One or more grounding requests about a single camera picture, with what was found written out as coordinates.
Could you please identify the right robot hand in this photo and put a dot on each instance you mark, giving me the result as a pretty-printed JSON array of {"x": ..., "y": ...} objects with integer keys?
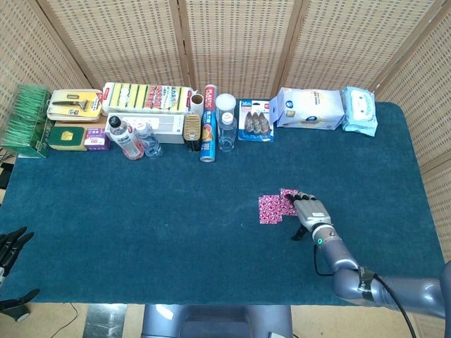
[{"x": 311, "y": 213}]

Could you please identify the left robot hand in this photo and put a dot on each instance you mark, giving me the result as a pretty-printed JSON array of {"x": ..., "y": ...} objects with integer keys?
[{"x": 14, "y": 244}]

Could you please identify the pink patterned square tile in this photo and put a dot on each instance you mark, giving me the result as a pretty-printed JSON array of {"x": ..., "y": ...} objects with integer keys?
[
  {"x": 286, "y": 209},
  {"x": 269, "y": 211}
]

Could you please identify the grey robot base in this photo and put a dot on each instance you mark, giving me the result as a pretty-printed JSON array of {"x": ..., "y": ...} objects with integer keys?
[{"x": 211, "y": 320}]

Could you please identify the black floor equipment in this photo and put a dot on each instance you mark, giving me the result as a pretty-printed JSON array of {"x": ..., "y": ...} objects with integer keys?
[{"x": 5, "y": 176}]

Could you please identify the black caster wheel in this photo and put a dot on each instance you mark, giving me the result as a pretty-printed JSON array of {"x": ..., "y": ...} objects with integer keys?
[{"x": 21, "y": 315}]

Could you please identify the white tissue pack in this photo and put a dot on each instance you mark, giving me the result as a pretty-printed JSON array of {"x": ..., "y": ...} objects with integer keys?
[{"x": 306, "y": 109}]

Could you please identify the blue blister pack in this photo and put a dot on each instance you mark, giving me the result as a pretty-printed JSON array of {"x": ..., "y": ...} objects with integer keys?
[{"x": 255, "y": 121}]

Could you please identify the light blue wet wipes pack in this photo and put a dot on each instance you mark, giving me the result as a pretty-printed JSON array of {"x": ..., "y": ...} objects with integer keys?
[{"x": 359, "y": 112}]

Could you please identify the tall clear bottle white cap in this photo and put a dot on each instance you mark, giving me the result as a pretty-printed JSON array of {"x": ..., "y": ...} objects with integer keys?
[{"x": 227, "y": 137}]

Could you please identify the green and yellow scouring sponge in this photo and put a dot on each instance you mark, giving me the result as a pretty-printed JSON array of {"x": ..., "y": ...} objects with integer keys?
[{"x": 67, "y": 139}]

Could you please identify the shiny metal floor plate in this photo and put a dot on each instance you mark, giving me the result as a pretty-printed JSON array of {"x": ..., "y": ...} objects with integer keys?
[{"x": 105, "y": 322}]

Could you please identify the green tea bag box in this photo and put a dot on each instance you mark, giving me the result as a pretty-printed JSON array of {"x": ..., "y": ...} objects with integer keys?
[{"x": 24, "y": 119}]

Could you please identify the blue plastic wrap roll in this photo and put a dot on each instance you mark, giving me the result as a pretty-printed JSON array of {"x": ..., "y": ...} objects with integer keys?
[{"x": 208, "y": 134}]

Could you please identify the small purple box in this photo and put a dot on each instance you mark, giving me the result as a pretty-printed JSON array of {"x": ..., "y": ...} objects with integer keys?
[{"x": 97, "y": 141}]

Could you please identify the clear jar white lid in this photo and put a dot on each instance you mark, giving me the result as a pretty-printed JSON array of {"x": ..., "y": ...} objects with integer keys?
[{"x": 225, "y": 105}]

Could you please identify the black and gold tin can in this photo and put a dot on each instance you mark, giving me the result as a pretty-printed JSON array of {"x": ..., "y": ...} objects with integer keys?
[{"x": 192, "y": 130}]

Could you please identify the flat brown cardboard box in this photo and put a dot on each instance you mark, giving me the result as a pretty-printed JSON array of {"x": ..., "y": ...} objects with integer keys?
[{"x": 95, "y": 123}]

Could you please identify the teal table mat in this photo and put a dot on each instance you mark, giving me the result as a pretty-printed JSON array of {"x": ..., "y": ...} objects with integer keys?
[{"x": 158, "y": 218}]

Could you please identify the pink drink bottle black cap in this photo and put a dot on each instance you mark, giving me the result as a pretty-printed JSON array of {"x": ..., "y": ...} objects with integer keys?
[{"x": 127, "y": 144}]

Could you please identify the white paper roll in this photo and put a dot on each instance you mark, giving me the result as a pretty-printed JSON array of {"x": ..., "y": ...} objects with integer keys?
[{"x": 197, "y": 104}]

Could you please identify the long white box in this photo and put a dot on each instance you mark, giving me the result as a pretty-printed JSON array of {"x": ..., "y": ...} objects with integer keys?
[{"x": 165, "y": 126}]

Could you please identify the small water bottle purple label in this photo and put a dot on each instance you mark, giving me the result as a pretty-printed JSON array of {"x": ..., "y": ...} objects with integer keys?
[{"x": 151, "y": 144}]

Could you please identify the woven folding screen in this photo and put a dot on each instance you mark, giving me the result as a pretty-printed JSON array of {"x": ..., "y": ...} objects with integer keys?
[{"x": 239, "y": 42}]

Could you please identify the yellow green sponge pack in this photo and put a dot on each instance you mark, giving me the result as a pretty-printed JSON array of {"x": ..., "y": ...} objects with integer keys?
[{"x": 141, "y": 96}]

